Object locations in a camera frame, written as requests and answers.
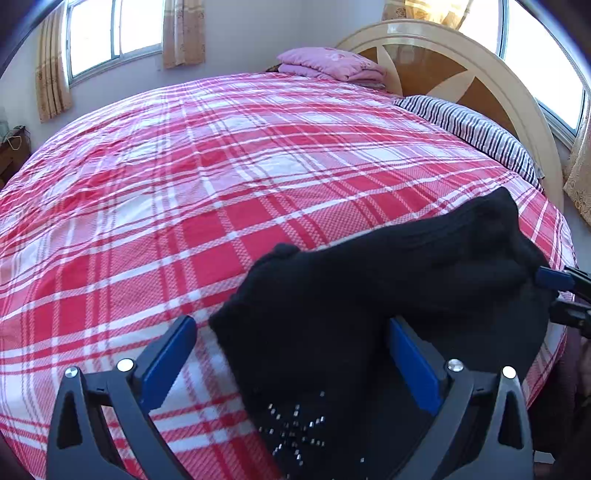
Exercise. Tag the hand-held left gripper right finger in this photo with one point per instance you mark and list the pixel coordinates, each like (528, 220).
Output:
(411, 364)

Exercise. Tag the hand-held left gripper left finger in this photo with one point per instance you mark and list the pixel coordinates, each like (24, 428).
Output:
(168, 355)

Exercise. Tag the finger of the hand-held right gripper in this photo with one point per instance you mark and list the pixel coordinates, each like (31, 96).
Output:
(570, 316)
(554, 278)

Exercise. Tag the black pants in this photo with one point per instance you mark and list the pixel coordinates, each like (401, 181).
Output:
(369, 277)

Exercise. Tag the dark maroon chair cushion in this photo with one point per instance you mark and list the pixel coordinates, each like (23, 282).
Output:
(575, 364)

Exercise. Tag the beige floral curtain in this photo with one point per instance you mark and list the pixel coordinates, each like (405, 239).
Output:
(53, 69)
(184, 32)
(579, 180)
(429, 9)

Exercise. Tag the striped pillow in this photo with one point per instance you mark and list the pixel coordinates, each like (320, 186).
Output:
(480, 129)

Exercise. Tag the red plaid bed sheet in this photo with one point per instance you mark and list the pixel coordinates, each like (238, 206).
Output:
(184, 184)

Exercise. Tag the window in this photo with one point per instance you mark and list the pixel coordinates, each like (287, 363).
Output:
(540, 60)
(115, 37)

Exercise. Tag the cream and wood headboard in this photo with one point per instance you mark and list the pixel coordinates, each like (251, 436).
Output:
(438, 60)

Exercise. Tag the wooden nightstand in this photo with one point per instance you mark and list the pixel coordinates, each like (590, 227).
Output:
(9, 157)

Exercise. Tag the pink folded blanket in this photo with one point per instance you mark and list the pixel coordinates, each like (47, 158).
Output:
(332, 62)

